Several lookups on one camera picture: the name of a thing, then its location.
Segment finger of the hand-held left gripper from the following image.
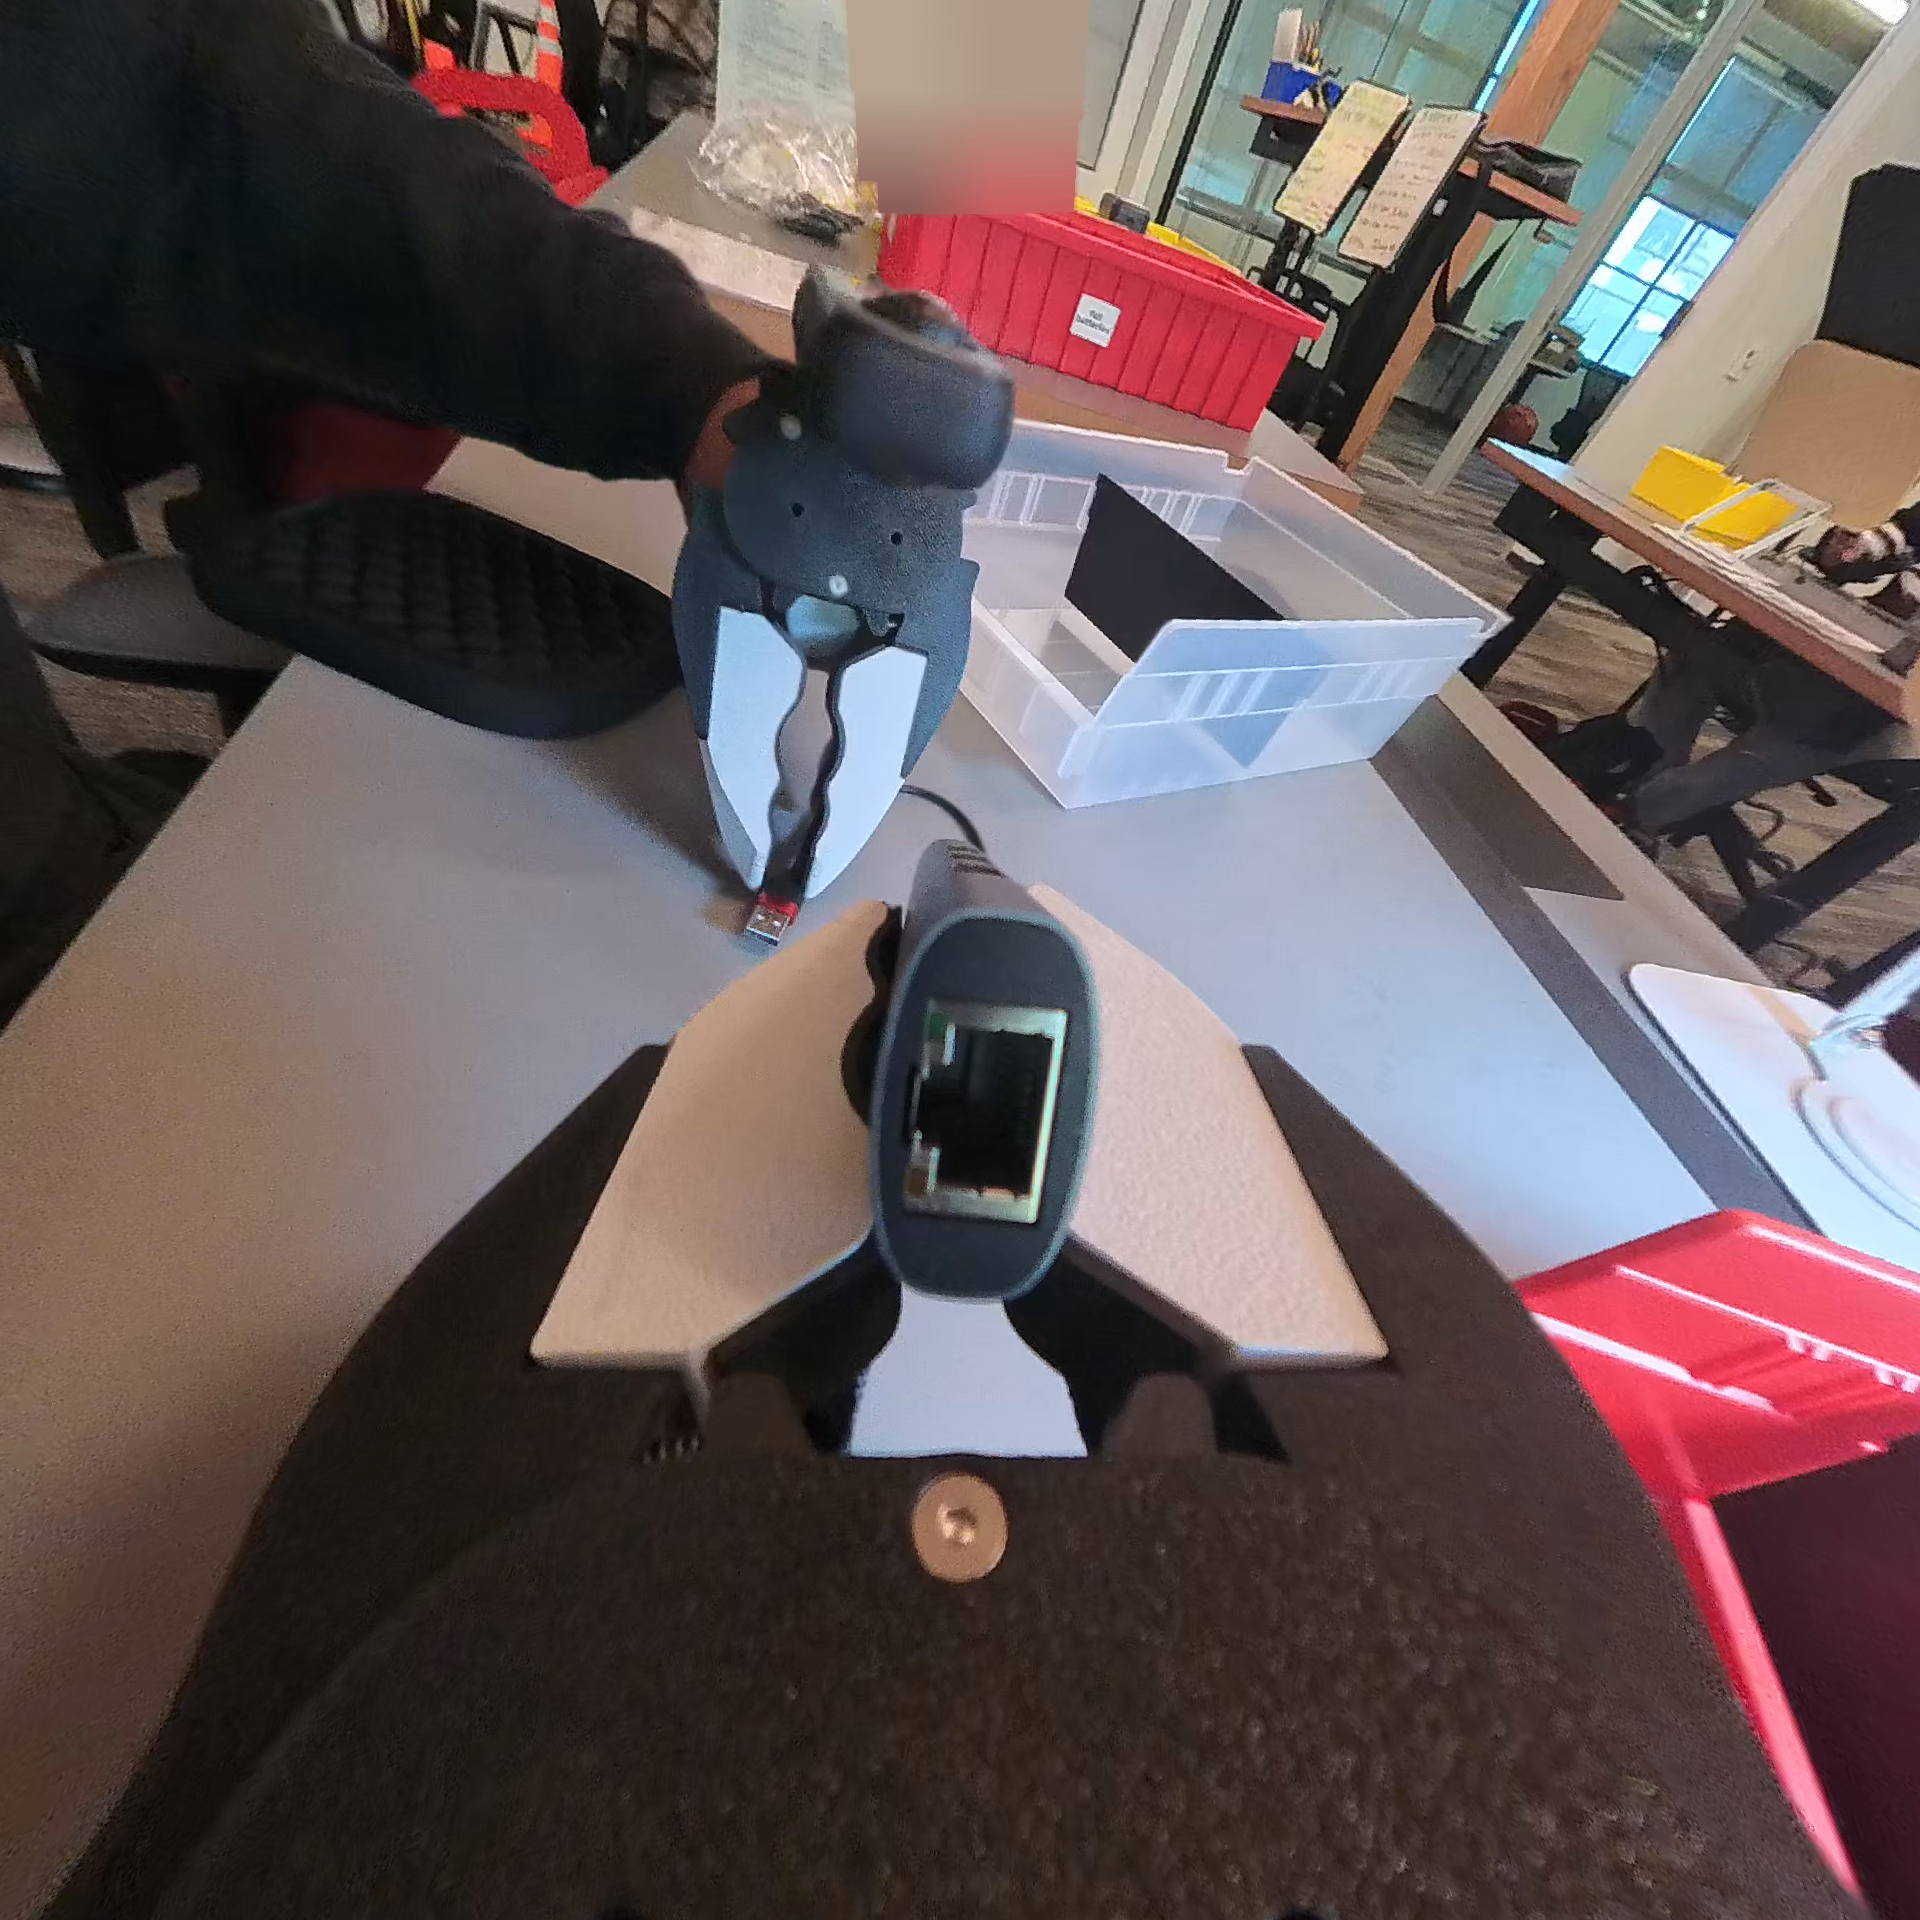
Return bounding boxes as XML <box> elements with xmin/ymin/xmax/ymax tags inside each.
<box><xmin>701</xmin><ymin>605</ymin><xmax>819</xmax><ymax>901</ymax></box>
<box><xmin>793</xmin><ymin>645</ymin><xmax>929</xmax><ymax>901</ymax></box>

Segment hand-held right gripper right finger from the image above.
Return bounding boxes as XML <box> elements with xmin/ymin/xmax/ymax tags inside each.
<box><xmin>1033</xmin><ymin>884</ymin><xmax>1392</xmax><ymax>1374</ymax></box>

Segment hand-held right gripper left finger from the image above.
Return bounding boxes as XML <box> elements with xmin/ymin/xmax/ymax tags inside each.
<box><xmin>530</xmin><ymin>897</ymin><xmax>901</xmax><ymax>1380</ymax></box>

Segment black usb cable red plug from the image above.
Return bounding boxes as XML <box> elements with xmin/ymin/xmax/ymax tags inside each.
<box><xmin>741</xmin><ymin>811</ymin><xmax>824</xmax><ymax>951</ymax></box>

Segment brown cylindrical power bank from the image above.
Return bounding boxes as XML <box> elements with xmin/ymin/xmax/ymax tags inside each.
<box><xmin>868</xmin><ymin>839</ymin><xmax>1095</xmax><ymax>1306</ymax></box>

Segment clear plastic bin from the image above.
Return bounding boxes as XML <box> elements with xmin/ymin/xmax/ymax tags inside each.
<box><xmin>957</xmin><ymin>420</ymin><xmax>1511</xmax><ymax>815</ymax></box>

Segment small red plastic bin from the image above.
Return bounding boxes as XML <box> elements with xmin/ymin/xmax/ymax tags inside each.
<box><xmin>1517</xmin><ymin>1211</ymin><xmax>1920</xmax><ymax>1913</ymax></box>

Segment person's left forearm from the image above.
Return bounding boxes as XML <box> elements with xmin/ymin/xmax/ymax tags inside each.
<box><xmin>0</xmin><ymin>0</ymin><xmax>784</xmax><ymax>489</ymax></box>

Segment paper sheet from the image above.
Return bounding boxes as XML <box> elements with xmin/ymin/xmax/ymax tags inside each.
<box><xmin>631</xmin><ymin>211</ymin><xmax>819</xmax><ymax>308</ymax></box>

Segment large red tote white label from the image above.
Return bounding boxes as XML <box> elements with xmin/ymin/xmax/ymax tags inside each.
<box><xmin>877</xmin><ymin>211</ymin><xmax>1333</xmax><ymax>441</ymax></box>

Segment black divider panel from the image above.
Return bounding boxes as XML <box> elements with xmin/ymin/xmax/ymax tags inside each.
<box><xmin>1065</xmin><ymin>476</ymin><xmax>1291</xmax><ymax>664</ymax></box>

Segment black mesh cushion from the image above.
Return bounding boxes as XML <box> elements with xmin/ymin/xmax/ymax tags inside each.
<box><xmin>193</xmin><ymin>489</ymin><xmax>687</xmax><ymax>743</ymax></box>

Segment clear plastic bag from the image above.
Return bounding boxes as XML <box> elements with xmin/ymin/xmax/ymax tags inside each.
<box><xmin>694</xmin><ymin>105</ymin><xmax>879</xmax><ymax>244</ymax></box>

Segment red fabric bag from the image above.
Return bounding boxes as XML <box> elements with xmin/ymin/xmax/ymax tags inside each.
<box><xmin>409</xmin><ymin>29</ymin><xmax>609</xmax><ymax>204</ymax></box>

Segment white document stand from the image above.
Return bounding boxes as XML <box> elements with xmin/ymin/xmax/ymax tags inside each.
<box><xmin>1628</xmin><ymin>938</ymin><xmax>1920</xmax><ymax>1279</ymax></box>

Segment easel board with sheet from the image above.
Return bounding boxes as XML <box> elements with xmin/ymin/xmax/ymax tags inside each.
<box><xmin>1276</xmin><ymin>81</ymin><xmax>1414</xmax><ymax>237</ymax></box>
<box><xmin>1340</xmin><ymin>105</ymin><xmax>1491</xmax><ymax>272</ymax></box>

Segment wooden desk black legs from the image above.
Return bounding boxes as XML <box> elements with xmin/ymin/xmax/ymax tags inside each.
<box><xmin>1477</xmin><ymin>436</ymin><xmax>1920</xmax><ymax>954</ymax></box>

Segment yellow plastic bin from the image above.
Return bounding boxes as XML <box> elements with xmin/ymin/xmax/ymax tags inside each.
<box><xmin>1633</xmin><ymin>446</ymin><xmax>1794</xmax><ymax>549</ymax></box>

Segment clear acrylic stand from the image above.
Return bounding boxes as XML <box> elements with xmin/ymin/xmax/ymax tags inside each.
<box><xmin>1677</xmin><ymin>476</ymin><xmax>1837</xmax><ymax>560</ymax></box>

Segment tan and black panel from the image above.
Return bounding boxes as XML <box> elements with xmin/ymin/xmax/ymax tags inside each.
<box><xmin>1740</xmin><ymin>167</ymin><xmax>1920</xmax><ymax>527</ymax></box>

